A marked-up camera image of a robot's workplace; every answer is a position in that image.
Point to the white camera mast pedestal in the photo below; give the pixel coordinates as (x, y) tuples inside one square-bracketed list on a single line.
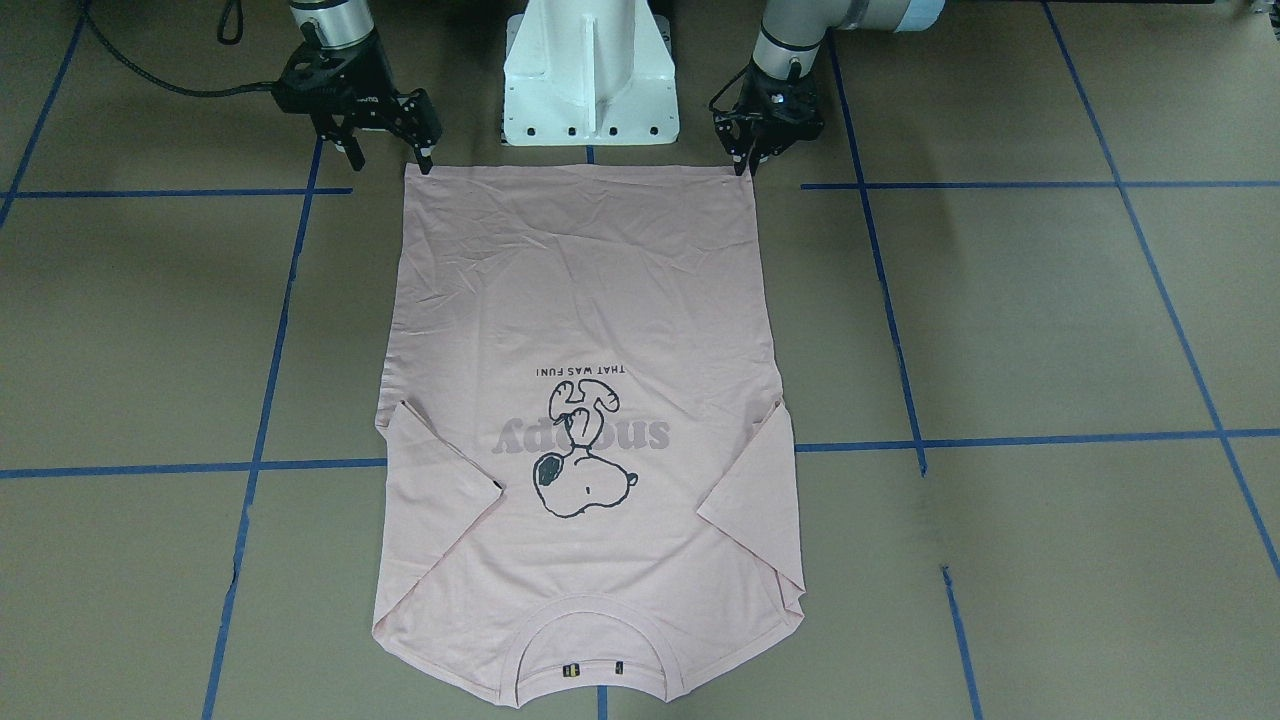
[(579, 73)]

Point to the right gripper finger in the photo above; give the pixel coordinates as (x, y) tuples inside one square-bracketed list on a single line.
[(423, 128), (340, 131)]

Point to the pink Snoopy t-shirt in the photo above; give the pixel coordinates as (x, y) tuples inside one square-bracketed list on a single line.
[(591, 475)]

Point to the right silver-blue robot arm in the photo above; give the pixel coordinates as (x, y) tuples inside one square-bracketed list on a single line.
[(335, 24)]

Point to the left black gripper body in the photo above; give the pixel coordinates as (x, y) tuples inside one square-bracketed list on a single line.
[(741, 120)]

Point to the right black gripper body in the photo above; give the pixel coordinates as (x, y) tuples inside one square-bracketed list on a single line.
[(372, 78)]

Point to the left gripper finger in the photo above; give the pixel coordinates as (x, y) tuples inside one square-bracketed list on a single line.
[(743, 155), (770, 142)]

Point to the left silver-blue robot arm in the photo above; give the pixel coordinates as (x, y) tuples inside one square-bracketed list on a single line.
[(795, 30)]

